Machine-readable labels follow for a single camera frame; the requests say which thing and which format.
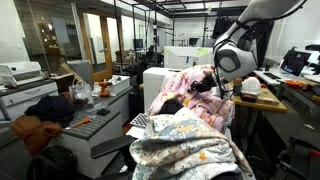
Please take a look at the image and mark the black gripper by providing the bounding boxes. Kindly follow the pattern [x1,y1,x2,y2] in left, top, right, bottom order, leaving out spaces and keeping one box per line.
[187,75,217,93]

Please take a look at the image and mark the pink patterned fleece blanket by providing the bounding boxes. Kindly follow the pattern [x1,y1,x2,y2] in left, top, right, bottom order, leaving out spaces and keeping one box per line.
[147,65,235,132]

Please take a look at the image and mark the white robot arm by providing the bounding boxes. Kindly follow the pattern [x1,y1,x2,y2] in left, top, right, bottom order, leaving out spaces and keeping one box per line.
[212,0,308,96]

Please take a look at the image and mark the white hard hat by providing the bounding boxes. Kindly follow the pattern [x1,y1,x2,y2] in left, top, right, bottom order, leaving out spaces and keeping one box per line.
[241,77,261,95]

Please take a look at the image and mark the large white cardboard box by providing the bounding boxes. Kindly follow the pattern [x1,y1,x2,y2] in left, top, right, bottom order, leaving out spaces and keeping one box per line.
[143,67,180,111]

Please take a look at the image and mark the wooden table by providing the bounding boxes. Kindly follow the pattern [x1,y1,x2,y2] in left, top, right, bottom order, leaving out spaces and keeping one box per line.
[233,78,287,112]

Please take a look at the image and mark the floral quilt blanket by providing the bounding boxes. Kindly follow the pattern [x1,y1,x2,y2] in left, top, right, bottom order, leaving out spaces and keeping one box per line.
[129,108,256,180]

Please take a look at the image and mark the open laptop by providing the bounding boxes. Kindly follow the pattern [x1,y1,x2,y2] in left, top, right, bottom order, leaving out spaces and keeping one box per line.
[275,50,311,80]

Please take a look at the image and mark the white cabinet with grey mat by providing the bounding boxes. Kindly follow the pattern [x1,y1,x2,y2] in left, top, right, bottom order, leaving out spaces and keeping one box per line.
[50,110,122,178]

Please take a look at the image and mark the clear plastic bag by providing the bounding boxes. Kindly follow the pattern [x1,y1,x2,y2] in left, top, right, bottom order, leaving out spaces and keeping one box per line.
[69,79,93,110]

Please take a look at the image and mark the dark navy garment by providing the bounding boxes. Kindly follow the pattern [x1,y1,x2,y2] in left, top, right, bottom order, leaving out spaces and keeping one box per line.
[24,95,75,128]

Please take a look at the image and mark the black backpack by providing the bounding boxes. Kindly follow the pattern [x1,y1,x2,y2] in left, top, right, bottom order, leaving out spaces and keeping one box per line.
[27,146,77,180]

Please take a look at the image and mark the brown jacket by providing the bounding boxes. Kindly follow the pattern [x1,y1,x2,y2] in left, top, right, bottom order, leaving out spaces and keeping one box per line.
[9,115,62,155]

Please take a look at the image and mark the white printer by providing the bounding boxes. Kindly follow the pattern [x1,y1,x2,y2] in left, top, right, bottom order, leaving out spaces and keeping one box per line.
[0,61,43,87]

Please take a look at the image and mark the orange cordless drill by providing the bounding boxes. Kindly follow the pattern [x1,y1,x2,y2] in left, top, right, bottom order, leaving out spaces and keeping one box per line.
[98,81,112,97]

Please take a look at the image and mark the orange handled tool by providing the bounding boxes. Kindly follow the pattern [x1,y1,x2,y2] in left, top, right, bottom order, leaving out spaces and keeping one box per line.
[66,118,92,129]

